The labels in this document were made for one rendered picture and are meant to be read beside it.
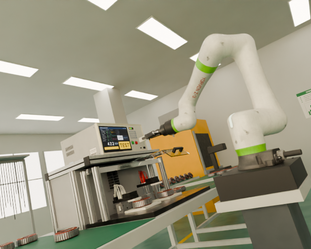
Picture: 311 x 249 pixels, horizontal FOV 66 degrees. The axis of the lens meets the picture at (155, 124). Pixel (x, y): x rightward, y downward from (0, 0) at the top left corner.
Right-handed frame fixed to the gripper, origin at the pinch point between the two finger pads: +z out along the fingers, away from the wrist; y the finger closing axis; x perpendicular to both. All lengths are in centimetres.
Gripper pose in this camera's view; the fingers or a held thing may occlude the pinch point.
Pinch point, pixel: (143, 139)
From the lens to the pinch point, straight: 160.9
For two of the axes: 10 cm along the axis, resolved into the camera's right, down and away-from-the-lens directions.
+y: 5.7, 0.3, 8.2
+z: -7.8, 3.4, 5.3
